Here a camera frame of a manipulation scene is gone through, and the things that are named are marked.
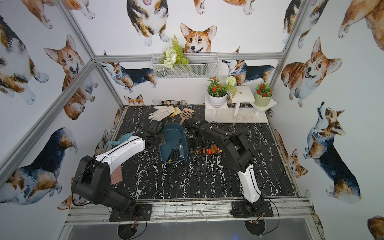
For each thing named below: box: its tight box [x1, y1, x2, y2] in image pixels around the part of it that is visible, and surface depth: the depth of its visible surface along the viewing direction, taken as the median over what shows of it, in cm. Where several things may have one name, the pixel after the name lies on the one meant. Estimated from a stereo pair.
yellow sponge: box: [169, 105, 182, 118], surface depth 120 cm
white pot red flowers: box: [206, 76, 228, 109], surface depth 91 cm
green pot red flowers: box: [254, 81, 275, 107], surface depth 95 cm
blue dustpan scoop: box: [106, 132, 135, 146], surface depth 105 cm
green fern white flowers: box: [160, 34, 189, 69], surface depth 82 cm
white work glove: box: [148, 105, 176, 122], surface depth 116 cm
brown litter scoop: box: [179, 107, 195, 126], surface depth 119 cm
